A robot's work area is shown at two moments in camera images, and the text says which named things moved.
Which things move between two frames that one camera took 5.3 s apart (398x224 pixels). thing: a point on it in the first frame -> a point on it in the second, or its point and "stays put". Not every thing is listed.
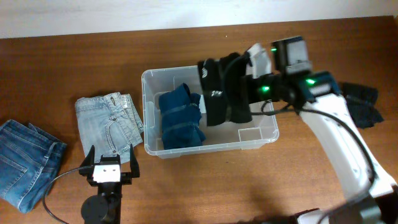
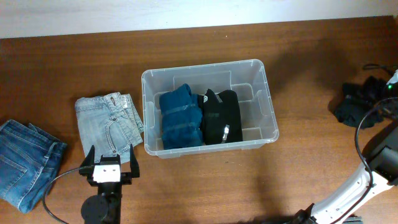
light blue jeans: x=111 y=123 stays put
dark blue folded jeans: x=30 y=158 stays put
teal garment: x=181 y=118 stays put
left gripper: x=127 y=177 stays put
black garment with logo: x=222 y=82 -> x=221 y=117
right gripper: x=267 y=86 -> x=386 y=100
